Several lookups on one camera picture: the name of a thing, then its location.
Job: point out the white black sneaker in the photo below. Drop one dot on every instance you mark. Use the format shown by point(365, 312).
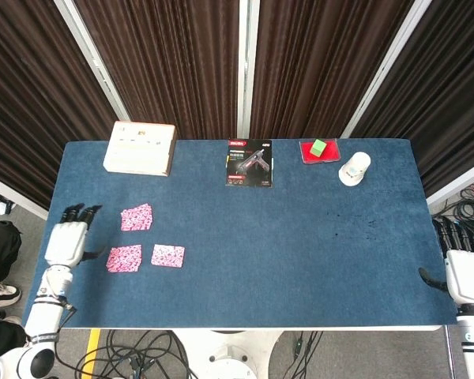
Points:
point(2, 295)

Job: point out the person in black clothes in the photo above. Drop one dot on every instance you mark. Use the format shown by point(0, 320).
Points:
point(0, 248)

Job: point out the black glue gun package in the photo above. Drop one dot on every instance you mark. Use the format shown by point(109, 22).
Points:
point(249, 163)

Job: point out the white partition post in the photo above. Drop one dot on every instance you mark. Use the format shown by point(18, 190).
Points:
point(387, 67)
point(248, 67)
point(458, 181)
point(91, 59)
point(12, 193)

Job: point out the pink patterned sponge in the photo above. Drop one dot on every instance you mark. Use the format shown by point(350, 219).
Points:
point(168, 256)
point(136, 217)
point(124, 258)

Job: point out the red tray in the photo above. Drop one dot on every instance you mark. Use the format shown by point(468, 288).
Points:
point(332, 152)

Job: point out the brown pleated curtain panel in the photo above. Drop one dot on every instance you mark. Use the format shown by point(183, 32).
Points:
point(31, 98)
point(170, 59)
point(320, 59)
point(446, 98)

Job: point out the white table pedestal base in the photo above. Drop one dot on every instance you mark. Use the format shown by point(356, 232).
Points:
point(229, 355)

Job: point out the green cube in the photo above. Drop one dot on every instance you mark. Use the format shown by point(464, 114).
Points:
point(318, 147)

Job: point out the white cardboard box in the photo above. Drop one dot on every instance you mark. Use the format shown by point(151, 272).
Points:
point(140, 152)

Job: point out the upside-down white paper cups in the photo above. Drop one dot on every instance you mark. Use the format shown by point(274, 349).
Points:
point(354, 169)

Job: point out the blue table cloth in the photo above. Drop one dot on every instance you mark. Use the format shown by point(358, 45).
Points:
point(260, 245)

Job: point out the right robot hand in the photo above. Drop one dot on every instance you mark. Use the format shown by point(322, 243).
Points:
point(470, 276)

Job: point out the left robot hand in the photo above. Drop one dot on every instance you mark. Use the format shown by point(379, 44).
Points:
point(65, 245)

